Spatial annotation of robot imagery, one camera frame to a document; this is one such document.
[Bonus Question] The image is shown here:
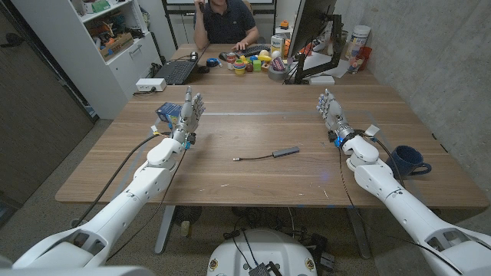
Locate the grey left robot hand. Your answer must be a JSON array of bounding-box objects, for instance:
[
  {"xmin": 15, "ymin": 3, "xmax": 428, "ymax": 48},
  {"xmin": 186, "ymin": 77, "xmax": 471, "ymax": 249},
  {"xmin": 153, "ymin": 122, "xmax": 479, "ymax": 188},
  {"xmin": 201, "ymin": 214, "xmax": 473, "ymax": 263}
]
[{"xmin": 171, "ymin": 86, "xmax": 206, "ymax": 145}]

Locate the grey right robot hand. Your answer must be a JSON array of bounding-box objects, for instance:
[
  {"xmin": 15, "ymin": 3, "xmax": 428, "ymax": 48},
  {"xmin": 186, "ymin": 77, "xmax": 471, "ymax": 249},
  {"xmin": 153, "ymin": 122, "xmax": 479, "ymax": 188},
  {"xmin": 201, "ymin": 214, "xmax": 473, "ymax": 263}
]
[{"xmin": 316, "ymin": 88, "xmax": 356, "ymax": 145}]

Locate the dark blue mug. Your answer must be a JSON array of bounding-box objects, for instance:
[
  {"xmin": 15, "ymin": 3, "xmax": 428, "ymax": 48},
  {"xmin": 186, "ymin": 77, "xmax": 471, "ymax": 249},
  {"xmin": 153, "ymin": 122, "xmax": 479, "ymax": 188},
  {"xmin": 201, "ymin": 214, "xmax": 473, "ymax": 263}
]
[{"xmin": 385, "ymin": 145, "xmax": 433, "ymax": 179}]

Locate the small blue box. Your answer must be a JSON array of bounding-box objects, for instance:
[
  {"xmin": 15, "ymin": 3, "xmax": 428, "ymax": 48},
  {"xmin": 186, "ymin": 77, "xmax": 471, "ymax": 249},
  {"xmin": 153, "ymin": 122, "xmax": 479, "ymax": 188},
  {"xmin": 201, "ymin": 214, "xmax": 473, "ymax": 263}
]
[{"xmin": 155, "ymin": 102, "xmax": 183, "ymax": 126}]

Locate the flat white box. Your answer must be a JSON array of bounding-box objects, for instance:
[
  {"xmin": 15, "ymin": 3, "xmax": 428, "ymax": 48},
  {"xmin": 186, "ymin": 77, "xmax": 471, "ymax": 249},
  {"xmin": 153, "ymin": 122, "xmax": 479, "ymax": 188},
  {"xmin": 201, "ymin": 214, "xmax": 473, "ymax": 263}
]
[{"xmin": 308, "ymin": 75, "xmax": 336, "ymax": 86}]

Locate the red plastic cup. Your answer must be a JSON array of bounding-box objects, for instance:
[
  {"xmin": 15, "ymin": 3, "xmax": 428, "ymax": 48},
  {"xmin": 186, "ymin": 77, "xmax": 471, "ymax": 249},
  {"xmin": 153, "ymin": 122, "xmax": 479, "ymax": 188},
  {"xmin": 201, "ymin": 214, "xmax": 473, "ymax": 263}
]
[{"xmin": 356, "ymin": 46, "xmax": 373, "ymax": 71}]

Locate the cardboard box of toys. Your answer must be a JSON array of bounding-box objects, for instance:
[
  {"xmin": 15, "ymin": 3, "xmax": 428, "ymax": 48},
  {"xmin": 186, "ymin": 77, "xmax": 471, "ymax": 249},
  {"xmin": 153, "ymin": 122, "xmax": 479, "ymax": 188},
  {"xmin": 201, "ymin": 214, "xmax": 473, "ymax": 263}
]
[{"xmin": 98, "ymin": 32, "xmax": 135, "ymax": 62}]

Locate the black laptop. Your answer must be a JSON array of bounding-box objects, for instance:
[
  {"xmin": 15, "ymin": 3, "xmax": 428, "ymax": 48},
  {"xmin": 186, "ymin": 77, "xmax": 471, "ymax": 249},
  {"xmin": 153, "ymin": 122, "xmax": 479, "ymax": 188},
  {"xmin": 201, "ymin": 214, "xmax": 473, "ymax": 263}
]
[{"xmin": 153, "ymin": 44, "xmax": 210, "ymax": 86}]

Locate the clear glass with items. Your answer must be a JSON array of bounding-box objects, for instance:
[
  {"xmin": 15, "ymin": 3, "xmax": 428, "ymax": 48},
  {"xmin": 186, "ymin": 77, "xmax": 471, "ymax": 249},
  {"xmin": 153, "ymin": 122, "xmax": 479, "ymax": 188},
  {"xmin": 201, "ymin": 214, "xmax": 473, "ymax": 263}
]
[{"xmin": 348, "ymin": 55, "xmax": 364, "ymax": 74}]

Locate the white paper sheet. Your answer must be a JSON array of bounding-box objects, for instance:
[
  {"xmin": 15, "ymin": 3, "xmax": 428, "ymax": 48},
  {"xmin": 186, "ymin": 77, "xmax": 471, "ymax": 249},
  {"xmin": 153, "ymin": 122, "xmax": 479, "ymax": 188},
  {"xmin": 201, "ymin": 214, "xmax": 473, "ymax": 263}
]
[{"xmin": 302, "ymin": 51, "xmax": 350, "ymax": 80}]

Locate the white wipes canister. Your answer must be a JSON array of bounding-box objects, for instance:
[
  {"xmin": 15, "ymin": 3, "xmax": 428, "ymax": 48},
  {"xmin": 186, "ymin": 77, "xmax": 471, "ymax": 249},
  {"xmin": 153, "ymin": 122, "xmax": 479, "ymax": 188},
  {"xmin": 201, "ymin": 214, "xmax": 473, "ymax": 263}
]
[{"xmin": 344, "ymin": 25, "xmax": 372, "ymax": 61}]

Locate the white shelf cabinet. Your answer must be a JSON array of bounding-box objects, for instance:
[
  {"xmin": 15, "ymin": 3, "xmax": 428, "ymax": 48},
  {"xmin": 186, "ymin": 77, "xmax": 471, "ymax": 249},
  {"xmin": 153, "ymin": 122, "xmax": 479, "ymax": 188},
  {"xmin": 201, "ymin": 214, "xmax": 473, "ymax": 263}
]
[{"xmin": 10, "ymin": 0, "xmax": 164, "ymax": 120}]

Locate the white drink carton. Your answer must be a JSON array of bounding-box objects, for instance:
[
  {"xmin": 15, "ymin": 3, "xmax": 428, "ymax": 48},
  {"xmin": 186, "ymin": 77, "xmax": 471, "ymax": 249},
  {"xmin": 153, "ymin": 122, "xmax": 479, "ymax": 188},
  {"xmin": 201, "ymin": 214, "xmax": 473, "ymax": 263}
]
[{"xmin": 270, "ymin": 34, "xmax": 285, "ymax": 58}]

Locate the black keyboard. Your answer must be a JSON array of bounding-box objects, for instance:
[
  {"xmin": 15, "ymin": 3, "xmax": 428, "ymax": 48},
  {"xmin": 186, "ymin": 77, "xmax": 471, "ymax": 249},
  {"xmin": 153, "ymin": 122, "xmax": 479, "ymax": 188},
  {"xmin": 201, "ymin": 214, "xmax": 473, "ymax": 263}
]
[{"xmin": 234, "ymin": 44, "xmax": 272, "ymax": 58}]

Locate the black computer monitor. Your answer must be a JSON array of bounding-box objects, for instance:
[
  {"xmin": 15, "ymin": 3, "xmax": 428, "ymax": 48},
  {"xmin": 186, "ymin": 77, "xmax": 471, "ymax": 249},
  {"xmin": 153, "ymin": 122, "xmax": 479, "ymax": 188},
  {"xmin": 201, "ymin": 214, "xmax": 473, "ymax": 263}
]
[{"xmin": 287, "ymin": 0, "xmax": 338, "ymax": 58}]

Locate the person in dark polo shirt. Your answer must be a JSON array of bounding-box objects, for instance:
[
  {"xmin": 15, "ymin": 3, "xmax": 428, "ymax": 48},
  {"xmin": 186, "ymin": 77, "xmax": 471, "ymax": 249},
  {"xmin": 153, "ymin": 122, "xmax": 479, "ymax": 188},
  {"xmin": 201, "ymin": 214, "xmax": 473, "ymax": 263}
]
[{"xmin": 193, "ymin": 0, "xmax": 260, "ymax": 51}]

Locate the black floor fan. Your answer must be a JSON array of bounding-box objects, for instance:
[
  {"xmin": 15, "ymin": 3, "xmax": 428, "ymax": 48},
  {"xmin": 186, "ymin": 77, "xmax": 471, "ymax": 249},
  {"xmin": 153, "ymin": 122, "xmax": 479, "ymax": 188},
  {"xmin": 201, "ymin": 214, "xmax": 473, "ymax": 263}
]
[{"xmin": 173, "ymin": 205, "xmax": 203, "ymax": 225}]

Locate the grey table leg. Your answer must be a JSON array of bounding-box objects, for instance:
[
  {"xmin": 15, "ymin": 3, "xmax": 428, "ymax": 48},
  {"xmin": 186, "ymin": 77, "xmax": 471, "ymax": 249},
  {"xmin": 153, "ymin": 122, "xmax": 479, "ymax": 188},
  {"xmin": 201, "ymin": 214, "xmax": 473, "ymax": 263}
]
[
  {"xmin": 153, "ymin": 205, "xmax": 176, "ymax": 255},
  {"xmin": 347, "ymin": 208, "xmax": 372, "ymax": 260}
]

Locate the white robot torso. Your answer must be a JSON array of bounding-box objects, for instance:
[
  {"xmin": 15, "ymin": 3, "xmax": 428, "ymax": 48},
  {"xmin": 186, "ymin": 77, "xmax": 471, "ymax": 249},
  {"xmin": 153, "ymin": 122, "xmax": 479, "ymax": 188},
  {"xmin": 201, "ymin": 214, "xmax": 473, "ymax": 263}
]
[{"xmin": 206, "ymin": 228, "xmax": 318, "ymax": 276}]

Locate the grey USB hub with cable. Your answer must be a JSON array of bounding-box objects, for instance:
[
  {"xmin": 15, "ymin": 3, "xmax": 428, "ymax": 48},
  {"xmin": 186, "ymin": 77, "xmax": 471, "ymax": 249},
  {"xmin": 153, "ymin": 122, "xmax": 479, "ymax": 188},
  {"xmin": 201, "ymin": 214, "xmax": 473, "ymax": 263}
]
[{"xmin": 232, "ymin": 146, "xmax": 301, "ymax": 162}]

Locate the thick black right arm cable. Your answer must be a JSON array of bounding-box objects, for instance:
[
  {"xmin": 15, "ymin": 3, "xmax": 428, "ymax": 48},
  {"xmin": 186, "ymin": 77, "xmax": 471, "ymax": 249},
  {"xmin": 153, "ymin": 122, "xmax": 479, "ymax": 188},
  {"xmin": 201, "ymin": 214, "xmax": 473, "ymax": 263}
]
[{"xmin": 356, "ymin": 129, "xmax": 406, "ymax": 189}]

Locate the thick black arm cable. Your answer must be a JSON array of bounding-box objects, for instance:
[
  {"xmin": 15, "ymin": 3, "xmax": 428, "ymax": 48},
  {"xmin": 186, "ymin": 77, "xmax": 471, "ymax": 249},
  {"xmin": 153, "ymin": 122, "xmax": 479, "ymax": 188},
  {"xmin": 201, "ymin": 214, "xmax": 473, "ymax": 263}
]
[
  {"xmin": 74, "ymin": 130, "xmax": 172, "ymax": 227},
  {"xmin": 356, "ymin": 129, "xmax": 406, "ymax": 189}
]

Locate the grey duct tape roll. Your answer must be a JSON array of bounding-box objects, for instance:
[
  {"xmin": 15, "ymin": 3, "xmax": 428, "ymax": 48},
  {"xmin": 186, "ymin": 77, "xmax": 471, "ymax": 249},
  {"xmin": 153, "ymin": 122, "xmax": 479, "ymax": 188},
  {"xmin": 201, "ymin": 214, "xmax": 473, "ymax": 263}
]
[{"xmin": 267, "ymin": 64, "xmax": 289, "ymax": 81}]

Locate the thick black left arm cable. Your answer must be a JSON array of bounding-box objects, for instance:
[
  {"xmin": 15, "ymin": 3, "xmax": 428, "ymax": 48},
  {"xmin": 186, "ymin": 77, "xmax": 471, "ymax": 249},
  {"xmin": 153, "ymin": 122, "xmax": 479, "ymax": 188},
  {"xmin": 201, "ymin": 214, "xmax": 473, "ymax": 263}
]
[{"xmin": 74, "ymin": 130, "xmax": 172, "ymax": 227}]

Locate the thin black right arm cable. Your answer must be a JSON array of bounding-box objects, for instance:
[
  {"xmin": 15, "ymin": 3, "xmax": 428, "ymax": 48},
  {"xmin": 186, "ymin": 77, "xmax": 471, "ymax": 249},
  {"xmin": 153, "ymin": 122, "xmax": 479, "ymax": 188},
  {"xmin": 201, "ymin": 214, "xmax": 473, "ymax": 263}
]
[{"xmin": 337, "ymin": 147, "xmax": 465, "ymax": 276}]

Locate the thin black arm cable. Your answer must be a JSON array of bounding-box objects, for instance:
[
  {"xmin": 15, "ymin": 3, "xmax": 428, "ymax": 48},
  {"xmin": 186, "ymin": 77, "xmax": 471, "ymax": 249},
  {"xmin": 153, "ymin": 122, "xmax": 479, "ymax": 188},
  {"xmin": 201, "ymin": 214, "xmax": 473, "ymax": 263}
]
[
  {"xmin": 106, "ymin": 147, "xmax": 189, "ymax": 262},
  {"xmin": 337, "ymin": 147, "xmax": 465, "ymax": 276}
]

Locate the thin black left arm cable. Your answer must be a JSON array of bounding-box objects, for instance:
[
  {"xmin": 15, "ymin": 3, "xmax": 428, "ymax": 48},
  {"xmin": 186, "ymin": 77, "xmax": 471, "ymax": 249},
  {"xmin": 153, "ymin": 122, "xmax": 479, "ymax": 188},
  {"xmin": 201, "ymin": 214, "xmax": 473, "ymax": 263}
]
[{"xmin": 106, "ymin": 147, "xmax": 189, "ymax": 262}]

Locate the black door handle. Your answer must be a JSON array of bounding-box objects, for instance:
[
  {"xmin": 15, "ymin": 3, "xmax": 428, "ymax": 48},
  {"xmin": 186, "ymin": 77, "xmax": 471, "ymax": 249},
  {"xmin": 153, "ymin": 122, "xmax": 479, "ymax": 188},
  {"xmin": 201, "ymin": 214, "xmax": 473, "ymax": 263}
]
[{"xmin": 0, "ymin": 32, "xmax": 25, "ymax": 49}]

